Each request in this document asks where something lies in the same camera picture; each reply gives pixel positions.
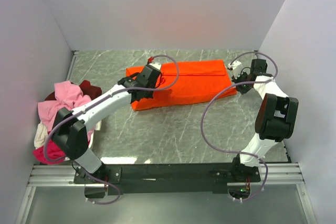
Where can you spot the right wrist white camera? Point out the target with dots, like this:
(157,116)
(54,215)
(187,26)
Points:
(235,67)

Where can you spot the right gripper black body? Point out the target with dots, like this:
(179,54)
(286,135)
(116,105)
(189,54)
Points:
(243,78)

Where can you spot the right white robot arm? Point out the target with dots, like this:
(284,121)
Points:
(276,118)

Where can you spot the orange t-shirt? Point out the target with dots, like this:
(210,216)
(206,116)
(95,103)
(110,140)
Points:
(198,82)

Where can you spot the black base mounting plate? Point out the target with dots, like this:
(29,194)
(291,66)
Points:
(176,178)

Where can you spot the magenta t-shirt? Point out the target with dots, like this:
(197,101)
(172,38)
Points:
(53,152)

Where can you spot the pink t-shirt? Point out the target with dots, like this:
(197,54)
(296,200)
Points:
(67,96)

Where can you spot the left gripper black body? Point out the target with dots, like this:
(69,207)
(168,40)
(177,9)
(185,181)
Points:
(149,94)

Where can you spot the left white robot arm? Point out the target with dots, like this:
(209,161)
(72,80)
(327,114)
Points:
(88,116)

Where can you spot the cream t-shirt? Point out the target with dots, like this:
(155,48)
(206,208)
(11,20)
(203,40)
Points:
(40,136)

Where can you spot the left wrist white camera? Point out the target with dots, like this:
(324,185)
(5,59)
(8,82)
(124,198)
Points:
(154,64)

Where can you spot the wrist white camera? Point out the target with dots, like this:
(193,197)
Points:
(154,64)
(235,67)

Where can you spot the aluminium extrusion rail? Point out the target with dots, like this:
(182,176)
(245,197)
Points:
(63,175)

